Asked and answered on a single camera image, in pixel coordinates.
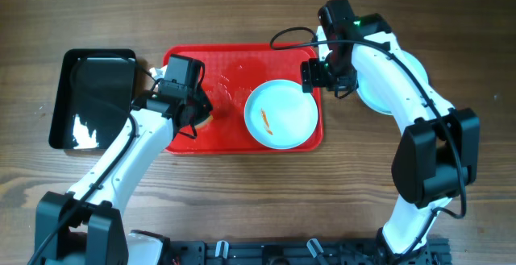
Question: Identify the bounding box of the left black cable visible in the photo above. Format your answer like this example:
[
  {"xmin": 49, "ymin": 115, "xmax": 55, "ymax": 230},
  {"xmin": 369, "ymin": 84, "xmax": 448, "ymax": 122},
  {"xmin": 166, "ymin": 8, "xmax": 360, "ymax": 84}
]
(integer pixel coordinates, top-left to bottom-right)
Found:
[{"xmin": 27, "ymin": 55, "xmax": 170, "ymax": 265}]

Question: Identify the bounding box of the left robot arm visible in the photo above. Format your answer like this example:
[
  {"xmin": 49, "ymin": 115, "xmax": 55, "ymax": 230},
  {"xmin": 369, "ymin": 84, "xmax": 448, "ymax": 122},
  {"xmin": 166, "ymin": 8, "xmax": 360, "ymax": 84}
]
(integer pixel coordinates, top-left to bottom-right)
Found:
[{"xmin": 29, "ymin": 55, "xmax": 212, "ymax": 264}]

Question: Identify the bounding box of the black rectangular water tray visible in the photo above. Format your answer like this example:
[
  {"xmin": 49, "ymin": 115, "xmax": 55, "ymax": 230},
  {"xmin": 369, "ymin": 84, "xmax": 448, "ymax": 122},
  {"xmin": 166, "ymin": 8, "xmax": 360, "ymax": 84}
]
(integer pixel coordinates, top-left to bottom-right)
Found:
[{"xmin": 48, "ymin": 49, "xmax": 136, "ymax": 150}]

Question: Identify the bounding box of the black cable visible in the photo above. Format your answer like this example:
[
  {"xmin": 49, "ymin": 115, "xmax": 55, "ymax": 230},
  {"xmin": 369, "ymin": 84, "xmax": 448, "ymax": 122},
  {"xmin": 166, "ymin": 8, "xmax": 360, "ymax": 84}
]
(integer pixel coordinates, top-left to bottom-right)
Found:
[
  {"xmin": 27, "ymin": 55, "xmax": 170, "ymax": 265},
  {"xmin": 268, "ymin": 26, "xmax": 468, "ymax": 258}
]

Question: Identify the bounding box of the green orange sponge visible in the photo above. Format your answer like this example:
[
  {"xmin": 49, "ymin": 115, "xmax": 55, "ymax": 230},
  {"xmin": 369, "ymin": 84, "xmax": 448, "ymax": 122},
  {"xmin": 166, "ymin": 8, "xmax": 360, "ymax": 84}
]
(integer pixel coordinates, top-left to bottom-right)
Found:
[{"xmin": 194, "ymin": 114, "xmax": 214, "ymax": 130}]

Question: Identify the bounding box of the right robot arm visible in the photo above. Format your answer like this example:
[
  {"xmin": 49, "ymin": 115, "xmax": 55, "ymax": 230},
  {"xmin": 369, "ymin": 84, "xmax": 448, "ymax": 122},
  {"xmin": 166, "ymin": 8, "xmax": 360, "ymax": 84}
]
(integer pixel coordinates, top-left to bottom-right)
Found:
[{"xmin": 301, "ymin": 0, "xmax": 480, "ymax": 263}]

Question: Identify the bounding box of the white plate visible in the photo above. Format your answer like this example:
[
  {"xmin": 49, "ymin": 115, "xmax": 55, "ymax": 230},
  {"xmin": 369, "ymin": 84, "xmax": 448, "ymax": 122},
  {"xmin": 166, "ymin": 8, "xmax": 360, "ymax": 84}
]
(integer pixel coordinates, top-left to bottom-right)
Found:
[
  {"xmin": 356, "ymin": 51, "xmax": 430, "ymax": 116},
  {"xmin": 243, "ymin": 80, "xmax": 318, "ymax": 150}
]

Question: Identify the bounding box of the right black cable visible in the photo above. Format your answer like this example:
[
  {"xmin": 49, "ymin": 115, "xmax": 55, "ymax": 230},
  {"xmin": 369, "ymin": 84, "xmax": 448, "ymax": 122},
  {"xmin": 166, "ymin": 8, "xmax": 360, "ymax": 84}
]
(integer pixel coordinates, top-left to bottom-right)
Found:
[{"xmin": 268, "ymin": 26, "xmax": 468, "ymax": 258}]

